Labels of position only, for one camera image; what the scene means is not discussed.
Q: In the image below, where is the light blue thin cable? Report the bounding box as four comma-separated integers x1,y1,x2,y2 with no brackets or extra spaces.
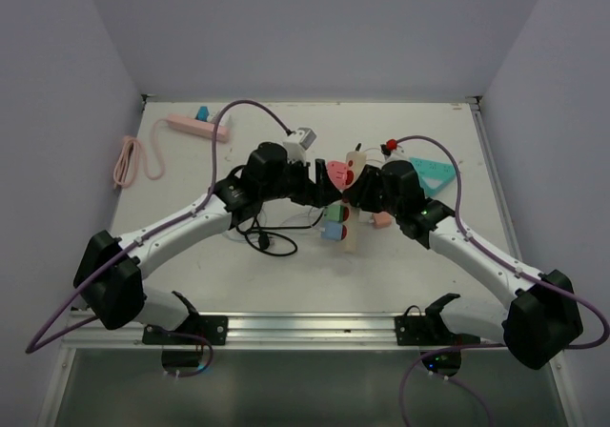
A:
223,210,328,245

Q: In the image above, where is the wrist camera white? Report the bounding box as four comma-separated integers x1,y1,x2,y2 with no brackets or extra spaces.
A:
380,139,408,163
282,128,316,163

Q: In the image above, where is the teal triangular power socket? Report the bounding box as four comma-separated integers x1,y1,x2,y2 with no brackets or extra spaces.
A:
409,157,456,197

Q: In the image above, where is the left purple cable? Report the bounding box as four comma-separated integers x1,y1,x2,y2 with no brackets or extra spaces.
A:
26,100,295,380

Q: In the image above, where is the light blue plug adapter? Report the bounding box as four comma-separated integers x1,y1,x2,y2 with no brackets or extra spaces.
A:
321,221,348,241

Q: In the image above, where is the black base bracket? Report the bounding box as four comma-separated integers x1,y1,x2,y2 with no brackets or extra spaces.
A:
394,301,481,376
141,315,229,371

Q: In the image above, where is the salmon pink usb charger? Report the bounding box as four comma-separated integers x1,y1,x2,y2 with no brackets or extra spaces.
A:
372,212,392,229

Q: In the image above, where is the left black base bracket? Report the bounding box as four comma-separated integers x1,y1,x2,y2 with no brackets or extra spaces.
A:
141,315,229,371

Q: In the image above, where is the right black base bracket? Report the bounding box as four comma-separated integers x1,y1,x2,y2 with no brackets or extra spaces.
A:
394,301,481,376

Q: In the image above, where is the thick pink coiled cord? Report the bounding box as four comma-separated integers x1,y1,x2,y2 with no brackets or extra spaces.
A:
111,117,171,190

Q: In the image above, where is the green plug adapter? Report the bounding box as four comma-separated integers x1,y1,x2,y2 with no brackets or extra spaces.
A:
325,203,350,223

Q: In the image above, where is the black power cord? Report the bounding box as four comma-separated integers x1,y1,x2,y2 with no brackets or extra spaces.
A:
235,143,366,258

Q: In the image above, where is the blue white plug adapter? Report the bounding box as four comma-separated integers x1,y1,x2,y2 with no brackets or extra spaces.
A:
195,106,210,122

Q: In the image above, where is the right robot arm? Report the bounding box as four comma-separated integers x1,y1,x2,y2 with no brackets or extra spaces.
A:
343,160,583,370

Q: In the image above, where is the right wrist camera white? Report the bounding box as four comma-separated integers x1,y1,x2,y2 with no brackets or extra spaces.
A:
380,139,408,163

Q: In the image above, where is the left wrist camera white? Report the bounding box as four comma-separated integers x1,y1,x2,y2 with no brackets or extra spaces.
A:
282,128,316,163

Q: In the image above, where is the aluminium frame rail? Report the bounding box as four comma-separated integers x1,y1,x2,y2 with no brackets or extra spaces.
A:
59,310,566,350

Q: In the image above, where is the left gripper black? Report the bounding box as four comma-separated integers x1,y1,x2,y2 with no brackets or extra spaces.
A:
260,153,341,208

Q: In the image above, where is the beige power strip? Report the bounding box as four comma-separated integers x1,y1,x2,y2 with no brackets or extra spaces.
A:
342,144,367,254

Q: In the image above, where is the pink power strip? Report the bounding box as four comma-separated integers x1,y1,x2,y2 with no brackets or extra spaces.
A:
166,114,230,143

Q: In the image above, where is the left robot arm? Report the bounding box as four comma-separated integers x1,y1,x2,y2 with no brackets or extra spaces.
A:
73,142,340,344

